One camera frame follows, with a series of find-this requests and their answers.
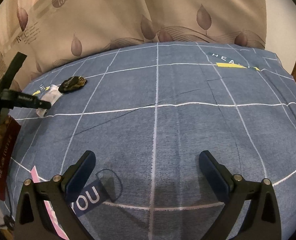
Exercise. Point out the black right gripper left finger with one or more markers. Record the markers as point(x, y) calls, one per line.
point(32, 219)

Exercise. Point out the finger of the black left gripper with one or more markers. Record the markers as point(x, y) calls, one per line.
point(23, 100)

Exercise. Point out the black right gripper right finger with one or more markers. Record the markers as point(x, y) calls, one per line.
point(262, 220)

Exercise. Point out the white floral square packet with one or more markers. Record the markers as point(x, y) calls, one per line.
point(52, 95)

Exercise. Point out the black crumpled small item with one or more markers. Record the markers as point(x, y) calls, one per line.
point(72, 84)

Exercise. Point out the beige leaf pattern curtain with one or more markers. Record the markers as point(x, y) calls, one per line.
point(52, 33)

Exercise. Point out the blue plaid bed sheet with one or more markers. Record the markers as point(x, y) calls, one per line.
point(147, 112)

